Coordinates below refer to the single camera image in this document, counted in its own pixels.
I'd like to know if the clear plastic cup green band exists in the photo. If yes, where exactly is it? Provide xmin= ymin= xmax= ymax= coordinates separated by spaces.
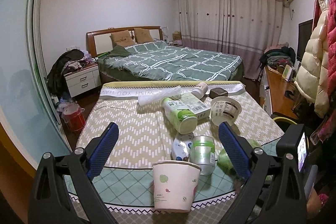
xmin=189 ymin=135 xmax=215 ymax=176

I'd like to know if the white paper cup floral print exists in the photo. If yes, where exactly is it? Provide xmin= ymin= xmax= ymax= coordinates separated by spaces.
xmin=153 ymin=160 xmax=202 ymax=213

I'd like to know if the white yogurt tub cup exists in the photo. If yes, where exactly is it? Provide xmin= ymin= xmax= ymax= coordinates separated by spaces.
xmin=210 ymin=96 xmax=242 ymax=126

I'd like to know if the blue white snack wrapper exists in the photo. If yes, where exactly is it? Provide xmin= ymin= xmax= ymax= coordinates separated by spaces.
xmin=171 ymin=132 xmax=194 ymax=161

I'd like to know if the white green yogurt bottle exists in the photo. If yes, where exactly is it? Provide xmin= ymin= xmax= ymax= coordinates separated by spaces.
xmin=161 ymin=97 xmax=198 ymax=135

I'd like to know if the pale green carton box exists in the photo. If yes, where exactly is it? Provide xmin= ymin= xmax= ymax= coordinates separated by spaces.
xmin=180 ymin=93 xmax=211 ymax=121

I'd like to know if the yellow rimmed trash bin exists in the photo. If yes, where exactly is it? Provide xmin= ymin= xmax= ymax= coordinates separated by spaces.
xmin=270 ymin=114 xmax=297 ymax=124

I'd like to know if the red bucket bag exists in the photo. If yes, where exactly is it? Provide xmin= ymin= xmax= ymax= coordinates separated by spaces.
xmin=62 ymin=103 xmax=85 ymax=133

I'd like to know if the sliding glass wardrobe door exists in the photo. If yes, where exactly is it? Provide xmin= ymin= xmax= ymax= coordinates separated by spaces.
xmin=1 ymin=0 xmax=70 ymax=168

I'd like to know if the wooden side desk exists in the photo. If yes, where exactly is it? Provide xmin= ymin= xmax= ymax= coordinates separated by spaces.
xmin=260 ymin=67 xmax=298 ymax=121

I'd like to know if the white nightstand with drawers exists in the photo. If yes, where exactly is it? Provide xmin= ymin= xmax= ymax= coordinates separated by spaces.
xmin=64 ymin=63 xmax=101 ymax=98

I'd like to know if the cream puffer jacket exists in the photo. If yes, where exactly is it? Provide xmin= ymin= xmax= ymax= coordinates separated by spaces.
xmin=294 ymin=0 xmax=335 ymax=118

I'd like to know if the small brown box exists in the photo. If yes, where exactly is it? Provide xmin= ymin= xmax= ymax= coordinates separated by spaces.
xmin=209 ymin=87 xmax=228 ymax=99

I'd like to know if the small white pill bottle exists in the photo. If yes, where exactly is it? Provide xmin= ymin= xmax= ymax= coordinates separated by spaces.
xmin=191 ymin=82 xmax=209 ymax=99

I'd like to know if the dark clothes pile on nightstand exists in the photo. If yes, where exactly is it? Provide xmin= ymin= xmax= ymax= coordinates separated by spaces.
xmin=47 ymin=49 xmax=92 ymax=97

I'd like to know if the clothes pile on desk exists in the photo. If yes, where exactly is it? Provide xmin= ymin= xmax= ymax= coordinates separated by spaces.
xmin=259 ymin=43 xmax=295 ymax=69

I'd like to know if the wooden bed with headboard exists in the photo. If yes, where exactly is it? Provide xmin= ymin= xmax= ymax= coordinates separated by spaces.
xmin=86 ymin=26 xmax=244 ymax=83

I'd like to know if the green checked duvet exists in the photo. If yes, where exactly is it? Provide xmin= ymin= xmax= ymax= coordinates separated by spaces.
xmin=97 ymin=40 xmax=244 ymax=81

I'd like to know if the brown left pillow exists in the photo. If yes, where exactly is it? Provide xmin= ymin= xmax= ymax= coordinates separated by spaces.
xmin=110 ymin=30 xmax=135 ymax=47

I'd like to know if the brown pillow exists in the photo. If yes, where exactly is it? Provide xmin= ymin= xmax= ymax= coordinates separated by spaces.
xmin=110 ymin=30 xmax=135 ymax=47
xmin=134 ymin=28 xmax=154 ymax=44

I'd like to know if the black television screen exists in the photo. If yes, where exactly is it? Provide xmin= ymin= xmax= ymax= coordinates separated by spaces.
xmin=297 ymin=19 xmax=313 ymax=62

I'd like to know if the brown right pillow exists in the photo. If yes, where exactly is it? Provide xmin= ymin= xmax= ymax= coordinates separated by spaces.
xmin=134 ymin=28 xmax=154 ymax=44

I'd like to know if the pink white striped curtain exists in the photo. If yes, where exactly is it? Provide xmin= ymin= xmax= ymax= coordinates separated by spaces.
xmin=178 ymin=0 xmax=284 ymax=80

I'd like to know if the tissue box on far nightstand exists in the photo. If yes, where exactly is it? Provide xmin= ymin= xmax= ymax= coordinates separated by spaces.
xmin=172 ymin=31 xmax=182 ymax=41

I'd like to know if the small picture frame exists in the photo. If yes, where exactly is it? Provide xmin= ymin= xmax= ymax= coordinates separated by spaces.
xmin=281 ymin=64 xmax=293 ymax=82

